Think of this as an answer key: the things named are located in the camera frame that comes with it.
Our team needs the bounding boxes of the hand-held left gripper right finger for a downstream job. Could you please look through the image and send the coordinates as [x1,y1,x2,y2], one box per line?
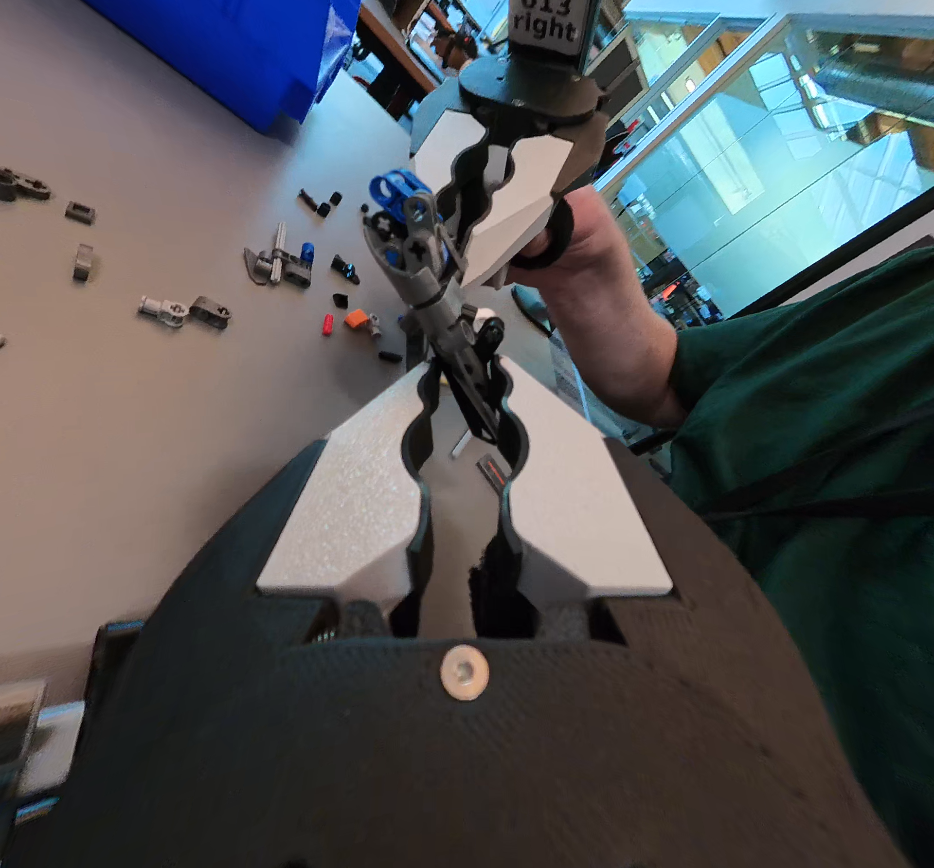
[471,357,674,639]

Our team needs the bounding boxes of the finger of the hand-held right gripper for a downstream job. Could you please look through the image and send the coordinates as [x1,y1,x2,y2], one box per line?
[411,109,488,259]
[460,134,576,291]

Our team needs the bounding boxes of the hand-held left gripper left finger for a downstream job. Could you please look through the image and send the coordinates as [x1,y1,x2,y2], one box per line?
[254,361,439,639]

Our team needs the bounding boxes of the grey lego wing assembly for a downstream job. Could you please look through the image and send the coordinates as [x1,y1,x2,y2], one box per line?
[361,167,513,443]

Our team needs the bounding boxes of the grey lego axle blue assembly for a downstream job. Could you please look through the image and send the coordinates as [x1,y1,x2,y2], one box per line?
[244,221,317,289]

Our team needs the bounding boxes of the dark grey lego double connector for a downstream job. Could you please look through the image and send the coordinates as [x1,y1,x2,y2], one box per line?
[0,166,53,202]

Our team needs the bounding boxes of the person's right hand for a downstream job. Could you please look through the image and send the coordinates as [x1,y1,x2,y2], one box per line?
[509,184,656,330]

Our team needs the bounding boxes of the clear plastic parts bags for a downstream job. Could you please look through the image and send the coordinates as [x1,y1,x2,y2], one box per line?
[285,0,363,106]

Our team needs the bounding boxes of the blue plastic bin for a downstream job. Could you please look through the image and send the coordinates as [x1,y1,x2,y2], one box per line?
[0,0,367,133]

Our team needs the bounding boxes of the black strap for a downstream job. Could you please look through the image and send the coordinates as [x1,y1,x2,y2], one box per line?
[700,408,934,527]

